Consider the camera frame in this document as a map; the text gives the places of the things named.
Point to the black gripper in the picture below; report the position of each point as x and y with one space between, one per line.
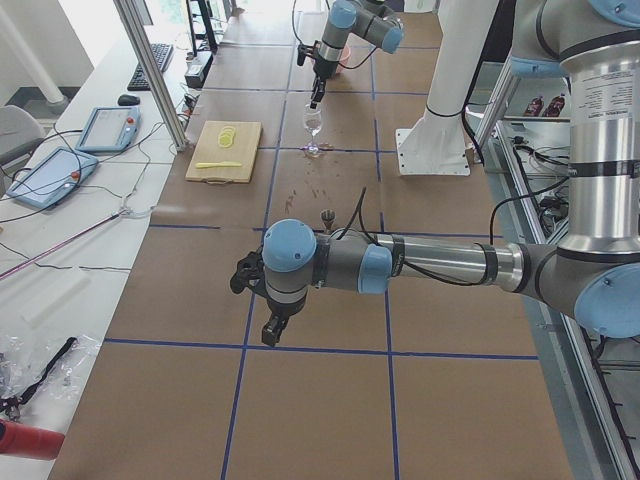
322 69
281 309

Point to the steel cocktail jigger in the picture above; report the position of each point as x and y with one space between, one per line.
328 217

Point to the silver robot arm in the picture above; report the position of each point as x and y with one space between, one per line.
372 21
592 273

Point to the clear wine glass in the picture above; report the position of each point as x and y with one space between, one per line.
312 122

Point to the pink plastic bowl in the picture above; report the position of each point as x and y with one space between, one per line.
344 59

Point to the yellow lemon slices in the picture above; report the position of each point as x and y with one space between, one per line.
226 136

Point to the bamboo cutting board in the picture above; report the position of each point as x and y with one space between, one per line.
244 150

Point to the yellow plastic knife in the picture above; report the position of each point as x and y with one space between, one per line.
222 164

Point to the black computer mouse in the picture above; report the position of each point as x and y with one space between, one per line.
128 100

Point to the far blue teach pendant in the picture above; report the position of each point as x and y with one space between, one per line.
109 130

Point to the blue teach pendant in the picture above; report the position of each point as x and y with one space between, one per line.
54 178
109 130

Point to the long metal rod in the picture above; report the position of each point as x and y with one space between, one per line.
32 260

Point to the near blue teach pendant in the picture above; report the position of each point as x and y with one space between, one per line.
54 178

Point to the red bottle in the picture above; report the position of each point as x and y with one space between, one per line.
30 442

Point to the aluminium frame post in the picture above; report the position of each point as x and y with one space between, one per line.
132 23

